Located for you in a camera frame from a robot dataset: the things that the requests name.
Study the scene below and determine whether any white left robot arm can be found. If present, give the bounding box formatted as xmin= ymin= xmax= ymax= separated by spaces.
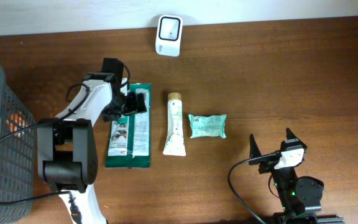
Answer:
xmin=37 ymin=58 xmax=147 ymax=223

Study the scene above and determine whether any mint green wipes packet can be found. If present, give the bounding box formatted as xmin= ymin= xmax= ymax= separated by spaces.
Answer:
xmin=188 ymin=114 xmax=227 ymax=139

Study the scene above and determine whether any white barcode scanner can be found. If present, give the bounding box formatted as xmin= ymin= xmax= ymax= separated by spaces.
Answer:
xmin=155 ymin=15 xmax=183 ymax=57

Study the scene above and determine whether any grey plastic basket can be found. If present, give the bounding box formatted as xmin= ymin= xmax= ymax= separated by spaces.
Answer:
xmin=0 ymin=58 xmax=37 ymax=224

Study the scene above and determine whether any white tube with cork cap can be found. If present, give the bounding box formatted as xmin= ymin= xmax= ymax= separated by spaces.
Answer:
xmin=163 ymin=92 xmax=186 ymax=156

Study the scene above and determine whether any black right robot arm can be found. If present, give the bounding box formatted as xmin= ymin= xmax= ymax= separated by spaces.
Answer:
xmin=249 ymin=128 xmax=344 ymax=223

